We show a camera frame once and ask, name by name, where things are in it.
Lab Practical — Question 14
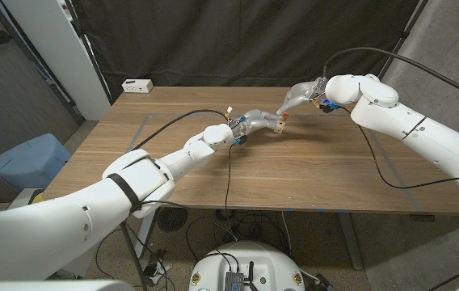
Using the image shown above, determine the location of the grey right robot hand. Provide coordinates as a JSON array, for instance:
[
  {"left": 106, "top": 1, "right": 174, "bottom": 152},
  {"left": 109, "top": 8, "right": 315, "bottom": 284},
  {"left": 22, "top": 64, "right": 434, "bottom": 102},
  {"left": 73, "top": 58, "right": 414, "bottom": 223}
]
[{"left": 276, "top": 76, "right": 330, "bottom": 117}]

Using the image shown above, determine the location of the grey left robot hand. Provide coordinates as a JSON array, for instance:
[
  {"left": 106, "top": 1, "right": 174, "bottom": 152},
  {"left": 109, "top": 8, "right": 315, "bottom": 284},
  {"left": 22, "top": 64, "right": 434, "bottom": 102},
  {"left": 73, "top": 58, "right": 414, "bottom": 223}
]
[{"left": 231, "top": 108, "right": 283, "bottom": 140}]

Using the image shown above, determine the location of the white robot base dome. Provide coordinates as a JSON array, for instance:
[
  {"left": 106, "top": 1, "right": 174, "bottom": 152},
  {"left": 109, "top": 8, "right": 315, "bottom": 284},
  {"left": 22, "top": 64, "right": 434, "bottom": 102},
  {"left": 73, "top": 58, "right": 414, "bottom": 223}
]
[{"left": 188, "top": 241, "right": 306, "bottom": 291}]

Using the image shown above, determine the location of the black backdrop curtain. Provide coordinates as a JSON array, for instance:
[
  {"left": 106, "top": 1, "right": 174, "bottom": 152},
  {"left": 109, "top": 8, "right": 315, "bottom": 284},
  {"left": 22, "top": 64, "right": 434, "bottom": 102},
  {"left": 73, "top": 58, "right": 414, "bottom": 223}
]
[{"left": 69, "top": 0, "right": 420, "bottom": 100}]

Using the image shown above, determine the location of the black backdrop stand pole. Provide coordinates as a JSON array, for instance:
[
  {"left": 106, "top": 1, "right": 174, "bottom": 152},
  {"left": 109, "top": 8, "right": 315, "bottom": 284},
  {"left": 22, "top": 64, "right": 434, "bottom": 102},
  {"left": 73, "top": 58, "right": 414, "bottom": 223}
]
[
  {"left": 373, "top": 0, "right": 431, "bottom": 88},
  {"left": 62, "top": 0, "right": 114, "bottom": 106}
]

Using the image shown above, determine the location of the grey tape outline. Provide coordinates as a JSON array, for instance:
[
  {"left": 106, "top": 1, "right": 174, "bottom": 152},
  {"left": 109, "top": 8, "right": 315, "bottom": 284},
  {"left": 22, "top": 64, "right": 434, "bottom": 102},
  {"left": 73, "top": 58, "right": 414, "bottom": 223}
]
[{"left": 128, "top": 113, "right": 420, "bottom": 213}]

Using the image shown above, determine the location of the white power strip box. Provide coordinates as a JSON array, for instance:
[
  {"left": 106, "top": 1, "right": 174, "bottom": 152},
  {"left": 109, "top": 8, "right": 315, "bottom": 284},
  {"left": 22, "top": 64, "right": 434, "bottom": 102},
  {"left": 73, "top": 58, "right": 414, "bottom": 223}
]
[{"left": 121, "top": 78, "right": 154, "bottom": 94}]

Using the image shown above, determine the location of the round black floor fan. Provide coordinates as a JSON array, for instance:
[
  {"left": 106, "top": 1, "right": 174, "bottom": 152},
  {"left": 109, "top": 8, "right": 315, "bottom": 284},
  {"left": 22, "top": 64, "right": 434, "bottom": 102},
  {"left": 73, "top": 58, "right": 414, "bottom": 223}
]
[{"left": 157, "top": 207, "right": 189, "bottom": 233}]

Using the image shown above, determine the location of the grey table leg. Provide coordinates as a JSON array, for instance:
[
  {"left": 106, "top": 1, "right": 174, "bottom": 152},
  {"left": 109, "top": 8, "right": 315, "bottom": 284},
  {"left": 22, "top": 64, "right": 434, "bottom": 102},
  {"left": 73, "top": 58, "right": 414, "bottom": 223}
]
[{"left": 336, "top": 213, "right": 364, "bottom": 271}]

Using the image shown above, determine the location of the white table leg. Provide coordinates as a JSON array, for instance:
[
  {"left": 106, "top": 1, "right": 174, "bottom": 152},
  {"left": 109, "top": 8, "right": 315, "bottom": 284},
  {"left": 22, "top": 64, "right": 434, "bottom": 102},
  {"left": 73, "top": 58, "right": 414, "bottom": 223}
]
[{"left": 132, "top": 209, "right": 158, "bottom": 260}]

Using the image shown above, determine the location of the grey electronics box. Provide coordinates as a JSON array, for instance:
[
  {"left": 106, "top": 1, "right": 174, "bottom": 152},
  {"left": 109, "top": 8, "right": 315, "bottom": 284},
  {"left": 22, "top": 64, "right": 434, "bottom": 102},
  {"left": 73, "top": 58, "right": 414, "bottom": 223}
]
[{"left": 224, "top": 271, "right": 246, "bottom": 291}]

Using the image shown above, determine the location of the black floor device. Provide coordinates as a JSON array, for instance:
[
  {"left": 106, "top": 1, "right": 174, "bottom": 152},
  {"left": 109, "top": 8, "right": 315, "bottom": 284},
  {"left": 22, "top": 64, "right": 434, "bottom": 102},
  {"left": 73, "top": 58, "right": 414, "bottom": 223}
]
[{"left": 314, "top": 273, "right": 334, "bottom": 291}]

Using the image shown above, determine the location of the black and white floor gadget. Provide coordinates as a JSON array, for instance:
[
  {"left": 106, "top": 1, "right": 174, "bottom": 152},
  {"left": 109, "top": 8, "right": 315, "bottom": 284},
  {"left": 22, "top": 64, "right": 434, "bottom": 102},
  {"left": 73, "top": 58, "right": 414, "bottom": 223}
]
[{"left": 141, "top": 248, "right": 173, "bottom": 288}]

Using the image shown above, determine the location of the white column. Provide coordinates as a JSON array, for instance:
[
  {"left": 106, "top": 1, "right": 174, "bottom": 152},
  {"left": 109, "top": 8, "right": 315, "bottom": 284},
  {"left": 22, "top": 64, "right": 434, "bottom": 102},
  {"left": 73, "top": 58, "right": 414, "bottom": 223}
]
[{"left": 1, "top": 0, "right": 112, "bottom": 121}]

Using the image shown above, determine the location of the blue plastic bin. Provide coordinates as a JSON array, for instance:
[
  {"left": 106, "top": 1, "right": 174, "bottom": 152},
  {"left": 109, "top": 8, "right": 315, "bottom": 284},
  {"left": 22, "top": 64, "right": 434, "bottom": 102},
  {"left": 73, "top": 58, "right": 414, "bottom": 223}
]
[{"left": 0, "top": 133, "right": 72, "bottom": 194}]

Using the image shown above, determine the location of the dark grey door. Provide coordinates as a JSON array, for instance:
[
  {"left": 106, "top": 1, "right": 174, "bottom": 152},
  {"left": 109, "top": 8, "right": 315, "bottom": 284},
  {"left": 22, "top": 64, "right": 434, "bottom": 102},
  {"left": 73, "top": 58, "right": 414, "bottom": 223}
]
[{"left": 0, "top": 0, "right": 85, "bottom": 171}]

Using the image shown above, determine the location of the white robot torso edge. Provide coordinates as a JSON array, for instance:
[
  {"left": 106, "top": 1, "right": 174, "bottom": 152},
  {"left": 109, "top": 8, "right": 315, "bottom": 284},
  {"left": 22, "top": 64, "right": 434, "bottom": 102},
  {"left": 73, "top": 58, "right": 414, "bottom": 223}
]
[{"left": 0, "top": 280, "right": 136, "bottom": 291}]

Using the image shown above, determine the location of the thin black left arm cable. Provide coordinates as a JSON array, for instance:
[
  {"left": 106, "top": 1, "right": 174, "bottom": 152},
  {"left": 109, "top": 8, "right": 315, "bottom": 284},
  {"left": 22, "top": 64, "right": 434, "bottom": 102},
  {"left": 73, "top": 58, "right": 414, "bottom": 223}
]
[{"left": 224, "top": 143, "right": 238, "bottom": 211}]

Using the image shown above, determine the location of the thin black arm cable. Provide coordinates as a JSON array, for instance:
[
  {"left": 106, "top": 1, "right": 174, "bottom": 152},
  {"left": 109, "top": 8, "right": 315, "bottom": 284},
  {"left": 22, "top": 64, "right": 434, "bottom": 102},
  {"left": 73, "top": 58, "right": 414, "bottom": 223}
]
[
  {"left": 339, "top": 105, "right": 459, "bottom": 190},
  {"left": 224, "top": 143, "right": 238, "bottom": 211}
]

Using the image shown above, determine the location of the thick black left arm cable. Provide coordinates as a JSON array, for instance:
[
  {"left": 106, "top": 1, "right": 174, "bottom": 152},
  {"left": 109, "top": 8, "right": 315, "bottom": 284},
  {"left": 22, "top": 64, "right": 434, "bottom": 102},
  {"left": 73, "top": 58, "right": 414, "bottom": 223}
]
[{"left": 131, "top": 108, "right": 230, "bottom": 153}]

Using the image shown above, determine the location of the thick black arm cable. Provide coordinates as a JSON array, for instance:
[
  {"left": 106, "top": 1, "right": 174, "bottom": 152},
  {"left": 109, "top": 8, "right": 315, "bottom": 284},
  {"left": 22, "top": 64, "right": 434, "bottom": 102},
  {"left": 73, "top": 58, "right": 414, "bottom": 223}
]
[
  {"left": 131, "top": 108, "right": 230, "bottom": 153},
  {"left": 322, "top": 47, "right": 459, "bottom": 106}
]

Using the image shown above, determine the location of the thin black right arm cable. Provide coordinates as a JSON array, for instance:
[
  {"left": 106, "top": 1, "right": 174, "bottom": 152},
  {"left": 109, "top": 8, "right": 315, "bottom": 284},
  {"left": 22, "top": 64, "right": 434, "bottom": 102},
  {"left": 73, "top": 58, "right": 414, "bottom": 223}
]
[{"left": 339, "top": 105, "right": 459, "bottom": 190}]

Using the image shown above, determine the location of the black floor cable bundle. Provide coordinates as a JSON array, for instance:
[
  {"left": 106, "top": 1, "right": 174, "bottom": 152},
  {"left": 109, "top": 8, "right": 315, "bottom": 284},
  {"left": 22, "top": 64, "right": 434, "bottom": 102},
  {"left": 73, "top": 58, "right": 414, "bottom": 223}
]
[{"left": 184, "top": 208, "right": 293, "bottom": 264}]

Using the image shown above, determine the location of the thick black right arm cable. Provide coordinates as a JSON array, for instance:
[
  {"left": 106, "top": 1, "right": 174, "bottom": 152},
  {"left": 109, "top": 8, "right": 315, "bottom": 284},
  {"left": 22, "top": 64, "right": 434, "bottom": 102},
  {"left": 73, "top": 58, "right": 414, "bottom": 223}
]
[{"left": 322, "top": 47, "right": 459, "bottom": 106}]

